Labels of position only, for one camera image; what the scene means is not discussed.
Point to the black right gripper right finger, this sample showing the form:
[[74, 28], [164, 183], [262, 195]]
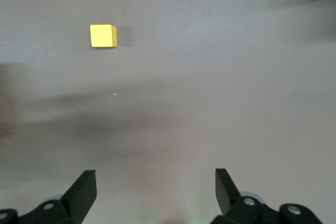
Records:
[[228, 195]]

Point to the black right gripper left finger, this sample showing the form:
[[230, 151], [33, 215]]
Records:
[[78, 200]]

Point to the yellow cube block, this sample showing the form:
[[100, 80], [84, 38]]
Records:
[[101, 36]]

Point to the brown table cover mat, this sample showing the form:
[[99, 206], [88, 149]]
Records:
[[183, 103]]

